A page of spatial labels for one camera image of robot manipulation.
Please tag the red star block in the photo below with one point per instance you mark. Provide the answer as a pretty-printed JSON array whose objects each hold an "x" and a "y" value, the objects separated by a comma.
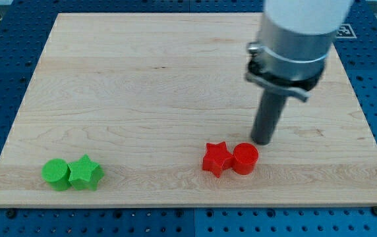
[{"x": 217, "y": 158}]

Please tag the red cylinder block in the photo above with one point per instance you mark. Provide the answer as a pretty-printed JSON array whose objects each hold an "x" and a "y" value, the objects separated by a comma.
[{"x": 245, "y": 158}]

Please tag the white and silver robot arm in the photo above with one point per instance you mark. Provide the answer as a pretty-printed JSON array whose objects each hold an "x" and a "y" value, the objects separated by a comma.
[{"x": 292, "y": 44}]

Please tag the green star block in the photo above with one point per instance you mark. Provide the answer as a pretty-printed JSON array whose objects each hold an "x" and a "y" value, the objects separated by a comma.
[{"x": 85, "y": 174}]

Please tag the light wooden board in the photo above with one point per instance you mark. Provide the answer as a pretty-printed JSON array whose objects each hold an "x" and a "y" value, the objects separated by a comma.
[{"x": 142, "y": 95}]

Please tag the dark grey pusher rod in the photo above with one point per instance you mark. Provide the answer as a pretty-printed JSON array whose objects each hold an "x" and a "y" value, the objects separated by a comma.
[{"x": 267, "y": 117}]

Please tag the green cylinder block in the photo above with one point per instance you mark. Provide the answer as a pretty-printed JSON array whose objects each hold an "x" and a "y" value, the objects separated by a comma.
[{"x": 56, "y": 173}]

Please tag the black and white fiducial tag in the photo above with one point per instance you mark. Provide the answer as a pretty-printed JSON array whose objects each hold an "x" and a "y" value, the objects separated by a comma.
[{"x": 346, "y": 31}]

